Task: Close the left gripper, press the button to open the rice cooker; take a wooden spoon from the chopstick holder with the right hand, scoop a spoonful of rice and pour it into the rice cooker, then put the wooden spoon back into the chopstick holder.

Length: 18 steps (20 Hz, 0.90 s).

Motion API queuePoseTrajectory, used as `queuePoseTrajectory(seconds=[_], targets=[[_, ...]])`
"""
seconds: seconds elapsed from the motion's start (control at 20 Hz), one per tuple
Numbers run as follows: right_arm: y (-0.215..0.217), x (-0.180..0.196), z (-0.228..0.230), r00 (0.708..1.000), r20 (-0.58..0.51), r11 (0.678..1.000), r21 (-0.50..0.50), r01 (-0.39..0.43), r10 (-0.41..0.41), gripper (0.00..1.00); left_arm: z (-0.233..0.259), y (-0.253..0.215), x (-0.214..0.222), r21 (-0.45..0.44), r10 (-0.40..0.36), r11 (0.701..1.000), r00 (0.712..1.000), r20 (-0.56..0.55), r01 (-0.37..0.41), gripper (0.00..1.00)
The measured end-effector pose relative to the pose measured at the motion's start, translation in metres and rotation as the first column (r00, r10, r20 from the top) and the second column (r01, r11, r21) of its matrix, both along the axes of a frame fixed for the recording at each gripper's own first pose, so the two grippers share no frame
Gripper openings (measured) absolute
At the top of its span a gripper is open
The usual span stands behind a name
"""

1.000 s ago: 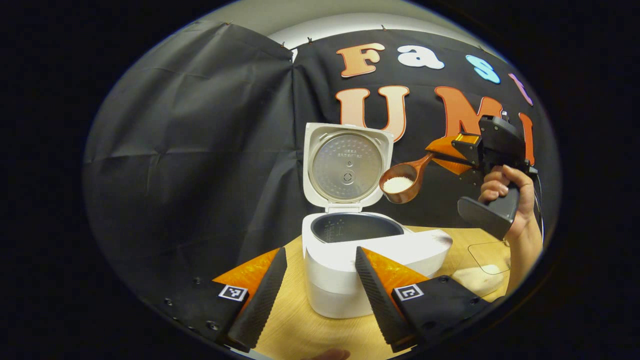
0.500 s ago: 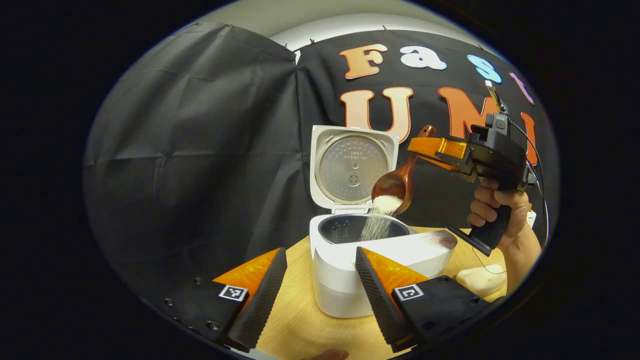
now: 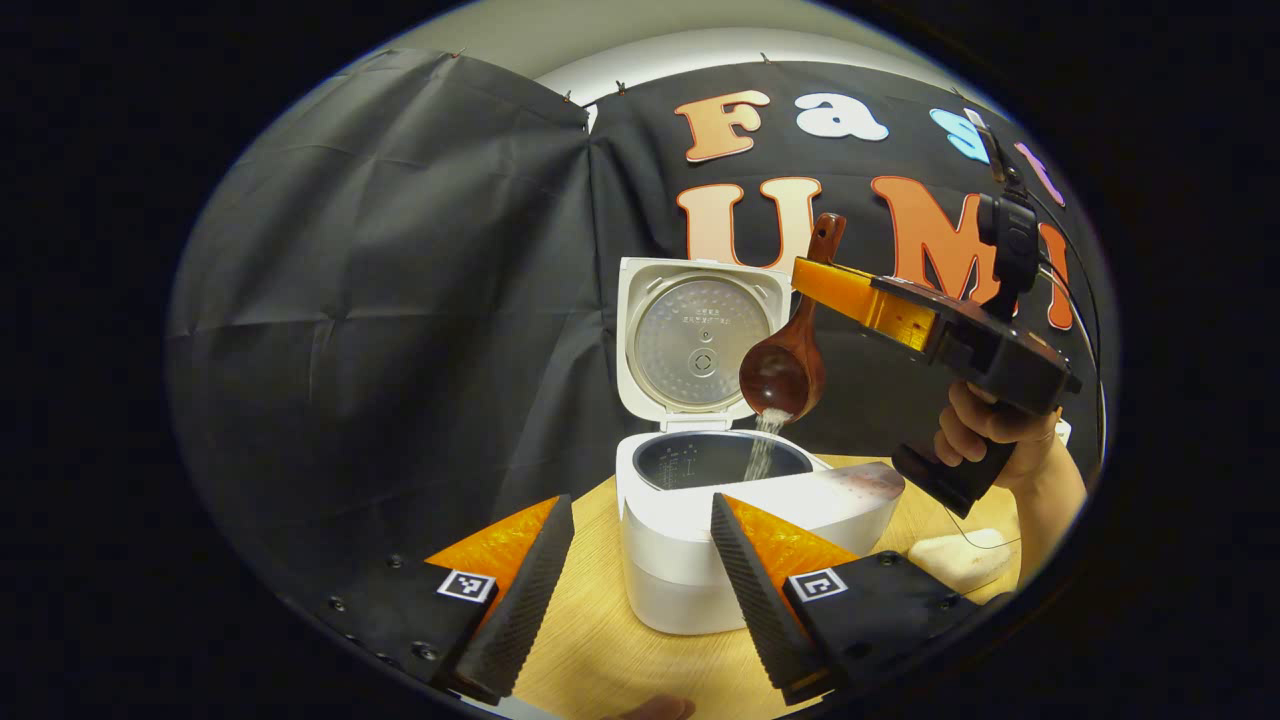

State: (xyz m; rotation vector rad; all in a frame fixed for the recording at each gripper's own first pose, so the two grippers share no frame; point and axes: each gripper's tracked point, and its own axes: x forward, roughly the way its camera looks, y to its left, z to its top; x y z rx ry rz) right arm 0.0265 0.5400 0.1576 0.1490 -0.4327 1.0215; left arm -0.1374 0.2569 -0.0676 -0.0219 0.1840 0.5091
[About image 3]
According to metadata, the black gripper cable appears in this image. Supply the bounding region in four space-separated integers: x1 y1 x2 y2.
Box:
1040 185 1107 471

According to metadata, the clear plastic rice container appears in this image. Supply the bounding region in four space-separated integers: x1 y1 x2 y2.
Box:
905 525 1021 596

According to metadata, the white rice cooker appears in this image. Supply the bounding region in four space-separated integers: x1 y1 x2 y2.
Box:
614 257 906 636

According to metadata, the small white rice portion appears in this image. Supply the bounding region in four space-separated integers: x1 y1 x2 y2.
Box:
745 408 791 481

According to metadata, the black backdrop cloth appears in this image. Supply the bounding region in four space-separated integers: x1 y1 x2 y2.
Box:
168 48 1111 601

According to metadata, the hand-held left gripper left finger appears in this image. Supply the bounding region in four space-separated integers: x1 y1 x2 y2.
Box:
318 494 576 706

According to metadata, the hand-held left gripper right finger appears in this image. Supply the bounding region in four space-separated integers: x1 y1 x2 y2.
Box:
710 492 986 706

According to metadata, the brown wooden spoon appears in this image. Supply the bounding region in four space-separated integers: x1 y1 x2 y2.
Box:
739 213 847 421

